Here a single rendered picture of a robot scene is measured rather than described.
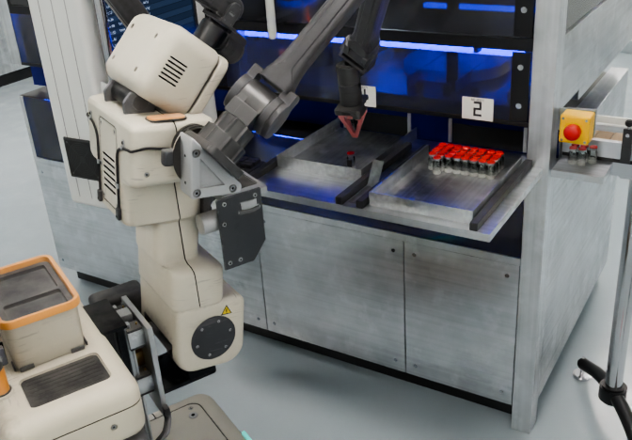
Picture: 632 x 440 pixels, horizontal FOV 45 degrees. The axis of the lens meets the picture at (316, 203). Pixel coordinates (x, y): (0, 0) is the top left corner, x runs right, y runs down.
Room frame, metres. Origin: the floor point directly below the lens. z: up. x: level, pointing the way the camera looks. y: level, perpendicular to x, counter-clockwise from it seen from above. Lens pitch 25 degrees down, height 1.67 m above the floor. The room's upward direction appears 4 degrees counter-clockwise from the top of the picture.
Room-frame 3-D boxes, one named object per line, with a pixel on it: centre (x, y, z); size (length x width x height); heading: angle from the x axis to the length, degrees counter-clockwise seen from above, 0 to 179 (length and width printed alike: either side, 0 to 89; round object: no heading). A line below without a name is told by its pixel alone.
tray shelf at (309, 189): (1.85, -0.21, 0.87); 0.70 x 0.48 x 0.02; 57
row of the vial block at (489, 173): (1.79, -0.38, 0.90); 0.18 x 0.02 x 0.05; 57
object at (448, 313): (2.76, -0.01, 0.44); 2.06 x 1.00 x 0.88; 57
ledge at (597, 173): (1.80, -0.70, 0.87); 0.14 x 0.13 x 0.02; 147
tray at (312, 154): (2.00, -0.10, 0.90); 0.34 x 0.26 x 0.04; 147
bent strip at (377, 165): (1.72, -0.13, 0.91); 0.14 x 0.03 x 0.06; 147
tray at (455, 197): (1.72, -0.33, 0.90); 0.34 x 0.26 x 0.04; 147
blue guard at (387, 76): (2.35, 0.26, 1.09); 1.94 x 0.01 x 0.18; 57
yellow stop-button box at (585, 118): (1.78, -0.66, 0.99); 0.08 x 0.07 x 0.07; 147
